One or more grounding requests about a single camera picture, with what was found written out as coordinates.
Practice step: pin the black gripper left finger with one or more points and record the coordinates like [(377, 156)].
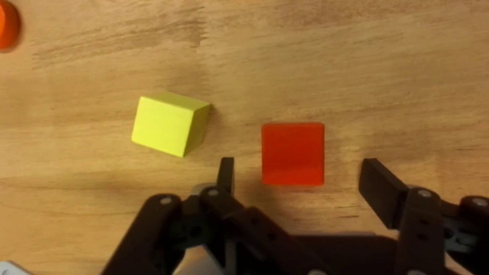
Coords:
[(225, 177)]

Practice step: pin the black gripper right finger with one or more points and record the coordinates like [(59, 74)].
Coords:
[(382, 190)]

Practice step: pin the red cube block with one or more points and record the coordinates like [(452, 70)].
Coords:
[(292, 153)]

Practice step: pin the yellow cube block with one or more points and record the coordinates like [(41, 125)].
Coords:
[(170, 122)]

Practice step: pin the orange round disc block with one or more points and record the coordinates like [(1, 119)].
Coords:
[(9, 25)]

